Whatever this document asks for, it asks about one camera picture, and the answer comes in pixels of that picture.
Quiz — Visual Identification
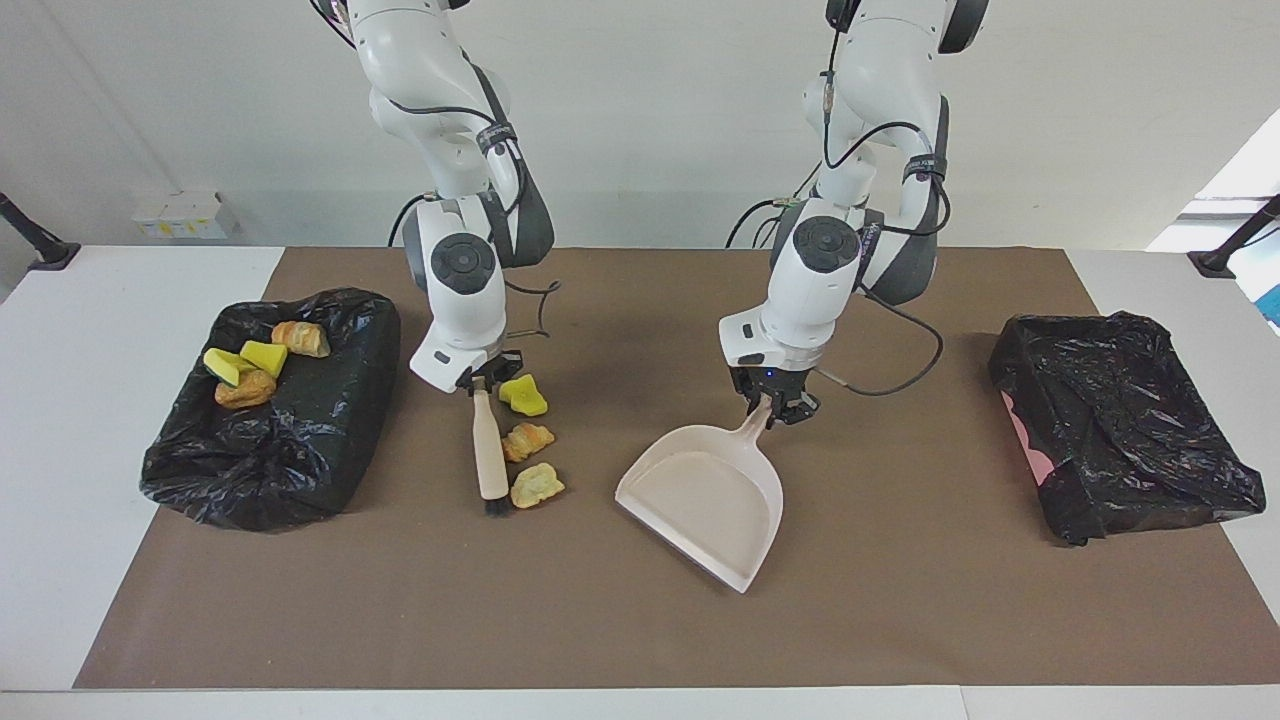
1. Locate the white wall socket box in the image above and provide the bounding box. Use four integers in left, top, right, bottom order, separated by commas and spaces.
130, 189, 241, 242

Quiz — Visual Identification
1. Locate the brown table mat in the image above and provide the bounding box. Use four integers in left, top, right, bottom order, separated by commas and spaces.
73, 246, 1280, 691

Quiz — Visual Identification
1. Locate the beige hand brush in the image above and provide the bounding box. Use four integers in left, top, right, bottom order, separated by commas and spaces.
471, 383, 512, 518

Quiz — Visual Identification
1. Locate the black clamp stand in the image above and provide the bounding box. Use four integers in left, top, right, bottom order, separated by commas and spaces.
1187, 194, 1280, 280
0, 191, 83, 272

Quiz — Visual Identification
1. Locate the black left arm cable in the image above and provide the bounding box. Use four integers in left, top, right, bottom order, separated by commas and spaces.
725, 30, 947, 397

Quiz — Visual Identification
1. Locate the striped croissant piece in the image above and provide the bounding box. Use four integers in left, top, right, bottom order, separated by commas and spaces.
501, 422, 557, 464
271, 320, 332, 359

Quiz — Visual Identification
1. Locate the pale bread piece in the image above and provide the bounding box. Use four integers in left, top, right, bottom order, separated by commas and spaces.
509, 461, 567, 510

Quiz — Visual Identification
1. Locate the beige plastic dustpan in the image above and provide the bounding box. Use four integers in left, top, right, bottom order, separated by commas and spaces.
613, 393, 787, 596

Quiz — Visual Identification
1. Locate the yellow sponge piece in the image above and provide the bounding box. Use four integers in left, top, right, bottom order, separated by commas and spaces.
239, 340, 289, 379
202, 347, 257, 388
497, 374, 550, 419

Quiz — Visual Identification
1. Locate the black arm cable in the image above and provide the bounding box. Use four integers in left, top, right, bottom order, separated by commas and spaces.
725, 30, 947, 397
385, 95, 562, 343

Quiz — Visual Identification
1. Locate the black bag lined pink bin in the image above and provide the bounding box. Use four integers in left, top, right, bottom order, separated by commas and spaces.
988, 311, 1267, 547

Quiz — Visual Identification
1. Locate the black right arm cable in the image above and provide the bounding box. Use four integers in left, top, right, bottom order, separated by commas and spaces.
385, 95, 562, 343

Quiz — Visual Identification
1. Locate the brown nugget piece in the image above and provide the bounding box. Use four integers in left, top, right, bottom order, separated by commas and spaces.
214, 369, 279, 411

